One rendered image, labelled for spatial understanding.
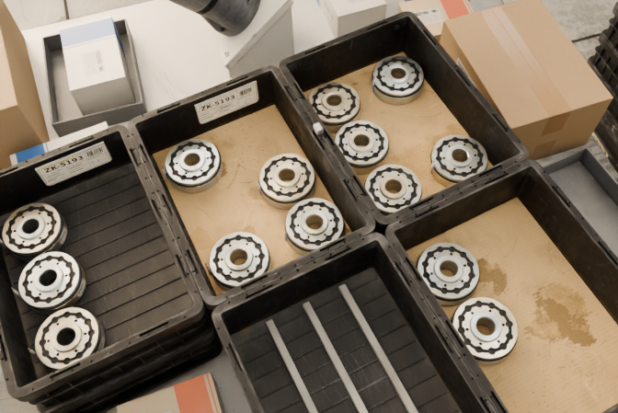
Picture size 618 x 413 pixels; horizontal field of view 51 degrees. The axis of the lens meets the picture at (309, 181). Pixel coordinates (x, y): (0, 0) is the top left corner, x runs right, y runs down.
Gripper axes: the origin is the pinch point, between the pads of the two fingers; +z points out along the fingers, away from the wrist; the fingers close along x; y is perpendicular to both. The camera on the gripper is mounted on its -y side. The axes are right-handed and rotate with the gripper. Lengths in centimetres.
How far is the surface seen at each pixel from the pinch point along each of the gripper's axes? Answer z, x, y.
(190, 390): -2, -67, 87
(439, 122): -8, -10, 51
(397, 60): -10.7, -14.1, 35.7
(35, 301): -10, -88, 69
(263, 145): -8, -45, 47
